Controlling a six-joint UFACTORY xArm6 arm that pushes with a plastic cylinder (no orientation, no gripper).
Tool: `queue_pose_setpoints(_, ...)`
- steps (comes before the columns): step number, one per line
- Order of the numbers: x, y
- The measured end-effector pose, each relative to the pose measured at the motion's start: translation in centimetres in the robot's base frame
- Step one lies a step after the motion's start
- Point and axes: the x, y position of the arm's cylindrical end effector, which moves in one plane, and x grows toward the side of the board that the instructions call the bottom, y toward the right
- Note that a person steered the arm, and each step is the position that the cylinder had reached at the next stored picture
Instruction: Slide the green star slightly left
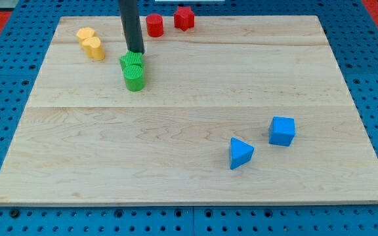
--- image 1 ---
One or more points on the green star block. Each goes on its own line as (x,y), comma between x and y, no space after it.
(131,59)

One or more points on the red star block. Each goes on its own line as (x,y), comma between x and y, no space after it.
(184,18)

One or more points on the light wooden board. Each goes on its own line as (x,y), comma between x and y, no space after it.
(84,140)

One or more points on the blue triangle block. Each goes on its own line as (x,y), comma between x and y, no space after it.
(240,153)

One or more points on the green cylinder block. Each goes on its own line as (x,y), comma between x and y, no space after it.
(134,78)

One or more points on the blue cube block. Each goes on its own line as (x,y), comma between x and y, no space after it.
(281,131)

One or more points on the red cylinder block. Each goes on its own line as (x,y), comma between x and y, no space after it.
(154,25)

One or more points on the yellow heart block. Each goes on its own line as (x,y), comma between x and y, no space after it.
(93,48)

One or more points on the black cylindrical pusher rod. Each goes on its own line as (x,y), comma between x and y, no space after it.
(131,25)

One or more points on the yellow pentagon block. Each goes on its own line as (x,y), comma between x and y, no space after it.
(85,33)

